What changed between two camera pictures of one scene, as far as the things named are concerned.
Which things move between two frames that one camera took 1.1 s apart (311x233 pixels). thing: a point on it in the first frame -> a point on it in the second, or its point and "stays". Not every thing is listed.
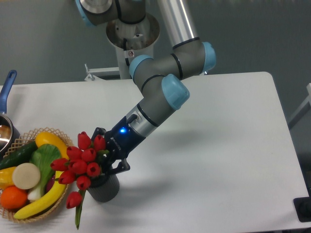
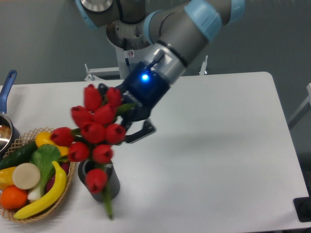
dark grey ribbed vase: x=104 y=189 -> x=113 y=184
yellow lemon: x=46 y=138 stays
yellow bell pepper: x=6 y=179 stays
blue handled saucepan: x=9 y=133 stays
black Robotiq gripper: x=121 y=140 -> x=144 y=86
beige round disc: x=26 y=175 stays
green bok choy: x=44 y=156 stays
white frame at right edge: x=304 y=108 stays
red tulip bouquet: x=82 y=164 -> x=97 y=128
